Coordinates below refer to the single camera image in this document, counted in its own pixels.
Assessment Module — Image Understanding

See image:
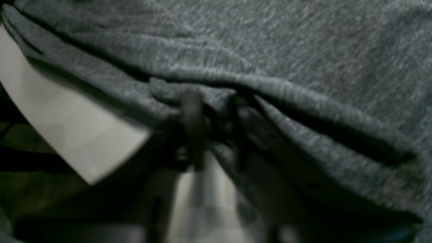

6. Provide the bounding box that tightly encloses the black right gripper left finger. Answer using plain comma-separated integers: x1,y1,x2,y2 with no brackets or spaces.
14,90,206,243

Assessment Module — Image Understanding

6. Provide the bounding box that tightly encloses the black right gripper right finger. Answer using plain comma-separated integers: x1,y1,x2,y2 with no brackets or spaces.
230,95,422,243

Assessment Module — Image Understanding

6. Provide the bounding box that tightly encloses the grey t-shirt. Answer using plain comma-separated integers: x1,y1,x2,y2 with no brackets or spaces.
1,0,431,243

